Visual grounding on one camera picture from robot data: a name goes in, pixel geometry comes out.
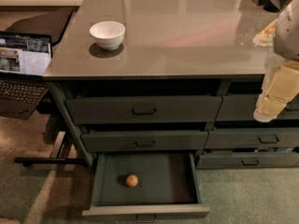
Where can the open bottom left drawer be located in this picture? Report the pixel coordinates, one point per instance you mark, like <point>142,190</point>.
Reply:
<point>167,188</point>

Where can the top right grey drawer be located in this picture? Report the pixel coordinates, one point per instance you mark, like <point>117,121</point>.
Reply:
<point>236,107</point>

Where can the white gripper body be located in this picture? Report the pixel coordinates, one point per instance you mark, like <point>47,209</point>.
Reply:
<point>288,34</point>

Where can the middle left grey drawer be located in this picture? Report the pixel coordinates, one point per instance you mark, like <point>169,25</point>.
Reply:
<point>144,140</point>

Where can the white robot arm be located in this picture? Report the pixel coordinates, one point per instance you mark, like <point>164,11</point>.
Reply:
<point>286,36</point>

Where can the top left grey drawer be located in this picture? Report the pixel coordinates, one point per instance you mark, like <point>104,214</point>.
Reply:
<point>143,109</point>

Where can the white ceramic bowl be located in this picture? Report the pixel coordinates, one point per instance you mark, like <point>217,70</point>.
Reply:
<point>108,35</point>

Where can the small orange fruit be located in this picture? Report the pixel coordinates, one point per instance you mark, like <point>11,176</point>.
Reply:
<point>131,181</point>

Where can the grey drawer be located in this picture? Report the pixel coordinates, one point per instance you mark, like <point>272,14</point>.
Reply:
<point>236,107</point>
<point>143,109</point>
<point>144,140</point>
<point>250,138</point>
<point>247,160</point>

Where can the middle right grey drawer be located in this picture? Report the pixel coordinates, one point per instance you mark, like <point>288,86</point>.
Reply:
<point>250,138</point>

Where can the bottom right grey drawer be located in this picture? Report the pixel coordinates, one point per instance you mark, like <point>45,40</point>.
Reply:
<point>247,160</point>

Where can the dark chair seat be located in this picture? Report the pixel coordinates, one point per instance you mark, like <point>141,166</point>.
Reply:
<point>53,24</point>

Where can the open black laptop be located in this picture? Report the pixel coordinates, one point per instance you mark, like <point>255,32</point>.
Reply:
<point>23,61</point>

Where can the black laptop stand base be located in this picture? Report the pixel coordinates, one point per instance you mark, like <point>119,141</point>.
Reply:
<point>55,156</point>

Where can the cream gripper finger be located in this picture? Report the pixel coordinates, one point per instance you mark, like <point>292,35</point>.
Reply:
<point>284,87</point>
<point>266,36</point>

